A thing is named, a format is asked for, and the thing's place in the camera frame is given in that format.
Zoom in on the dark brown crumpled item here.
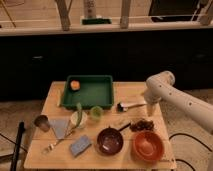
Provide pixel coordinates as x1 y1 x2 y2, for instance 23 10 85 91
130 120 154 132

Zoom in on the grey triangular cloth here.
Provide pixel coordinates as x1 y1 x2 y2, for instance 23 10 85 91
50 119 69 139

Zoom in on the green block on shelf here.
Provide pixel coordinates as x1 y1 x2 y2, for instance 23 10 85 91
82 18 111 25

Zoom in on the black floor cable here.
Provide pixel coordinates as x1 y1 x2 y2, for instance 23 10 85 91
168 132 213 171

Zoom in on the silver fork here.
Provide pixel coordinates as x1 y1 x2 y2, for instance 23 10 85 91
41 129 75 154

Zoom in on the purple bowl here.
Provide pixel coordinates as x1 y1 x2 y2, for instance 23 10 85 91
97 127 124 156

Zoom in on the small green cup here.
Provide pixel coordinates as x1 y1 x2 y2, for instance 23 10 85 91
90 106 103 121

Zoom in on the blue sponge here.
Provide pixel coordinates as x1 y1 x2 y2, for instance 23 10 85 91
70 135 92 157

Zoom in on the orange fruit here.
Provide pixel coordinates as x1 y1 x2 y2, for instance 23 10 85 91
70 80 80 91

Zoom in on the green leaf vegetable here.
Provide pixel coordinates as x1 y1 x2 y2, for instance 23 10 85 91
76 103 82 128

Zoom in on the brown metal cup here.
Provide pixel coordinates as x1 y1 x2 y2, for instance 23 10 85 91
34 115 50 132

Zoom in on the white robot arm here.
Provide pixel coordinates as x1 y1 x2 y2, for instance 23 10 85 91
144 71 213 135

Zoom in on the orange bowl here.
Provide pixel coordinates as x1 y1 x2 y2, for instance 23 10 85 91
131 131 164 163

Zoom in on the black pole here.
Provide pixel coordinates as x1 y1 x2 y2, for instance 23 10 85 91
10 122 25 171

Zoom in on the green plastic tray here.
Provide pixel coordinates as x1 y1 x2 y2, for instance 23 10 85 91
61 75 114 109

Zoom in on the dark spatula utensil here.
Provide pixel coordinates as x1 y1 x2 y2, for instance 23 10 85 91
110 121 131 131

